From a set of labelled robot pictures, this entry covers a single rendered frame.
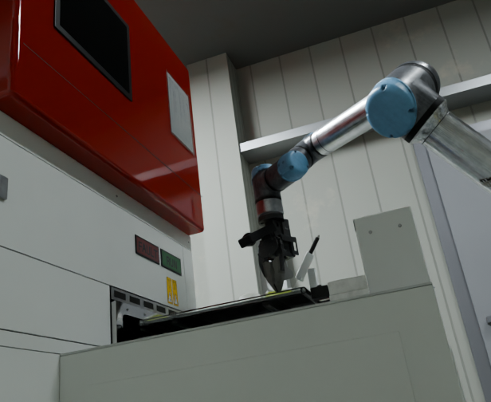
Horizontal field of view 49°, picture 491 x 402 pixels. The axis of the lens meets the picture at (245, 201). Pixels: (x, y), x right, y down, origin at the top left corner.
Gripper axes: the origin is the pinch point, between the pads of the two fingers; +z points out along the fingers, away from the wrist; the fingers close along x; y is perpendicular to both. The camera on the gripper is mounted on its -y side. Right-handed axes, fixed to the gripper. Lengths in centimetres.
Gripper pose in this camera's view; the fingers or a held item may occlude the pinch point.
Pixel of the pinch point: (276, 287)
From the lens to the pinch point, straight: 141.4
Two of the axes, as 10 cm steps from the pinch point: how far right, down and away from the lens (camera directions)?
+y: 7.4, 1.8, 6.5
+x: -6.6, 3.7, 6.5
